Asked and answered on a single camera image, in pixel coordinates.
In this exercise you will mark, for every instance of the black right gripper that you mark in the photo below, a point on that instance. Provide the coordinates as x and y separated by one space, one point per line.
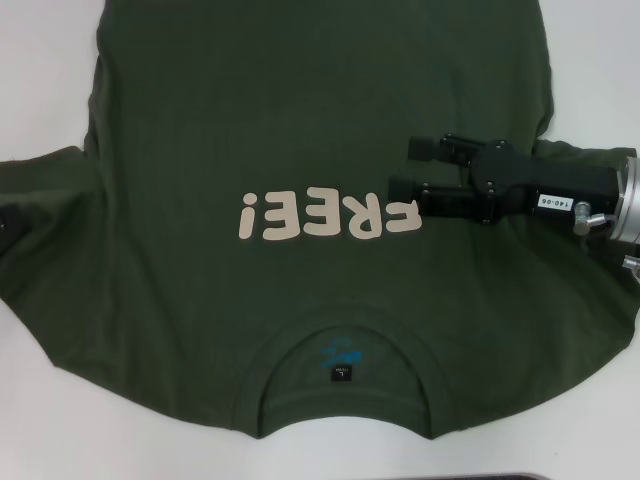
520 180

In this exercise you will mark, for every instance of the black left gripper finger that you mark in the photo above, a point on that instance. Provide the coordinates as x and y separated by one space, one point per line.
9 227

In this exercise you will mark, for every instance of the dark green FREE t-shirt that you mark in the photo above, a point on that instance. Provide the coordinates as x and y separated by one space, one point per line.
320 300

